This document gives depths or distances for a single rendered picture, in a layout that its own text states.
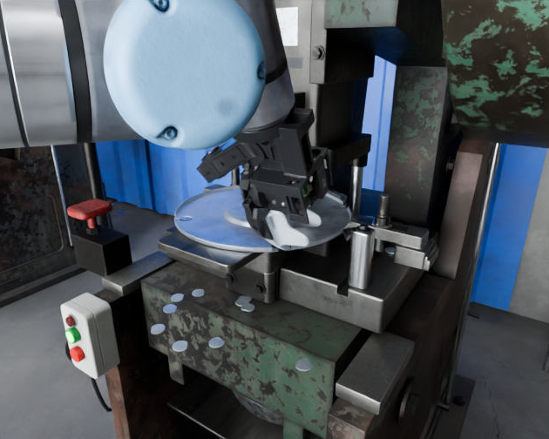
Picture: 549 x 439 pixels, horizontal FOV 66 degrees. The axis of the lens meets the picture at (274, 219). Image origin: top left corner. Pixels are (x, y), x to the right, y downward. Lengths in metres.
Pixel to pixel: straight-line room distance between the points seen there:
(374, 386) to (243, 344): 0.22
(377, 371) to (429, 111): 0.49
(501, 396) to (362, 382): 1.09
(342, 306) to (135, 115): 0.52
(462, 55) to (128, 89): 0.27
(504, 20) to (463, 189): 0.62
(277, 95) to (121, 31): 0.23
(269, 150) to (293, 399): 0.40
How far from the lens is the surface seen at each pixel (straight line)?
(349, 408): 0.59
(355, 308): 0.66
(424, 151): 0.88
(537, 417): 1.62
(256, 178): 0.46
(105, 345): 0.83
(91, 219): 0.88
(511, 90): 0.42
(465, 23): 0.37
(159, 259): 0.89
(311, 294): 0.68
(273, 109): 0.40
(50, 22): 0.21
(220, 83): 0.20
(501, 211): 1.88
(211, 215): 0.70
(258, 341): 0.67
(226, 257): 0.57
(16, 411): 1.63
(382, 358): 0.63
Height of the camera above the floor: 1.04
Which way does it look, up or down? 22 degrees down
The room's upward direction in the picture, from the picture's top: straight up
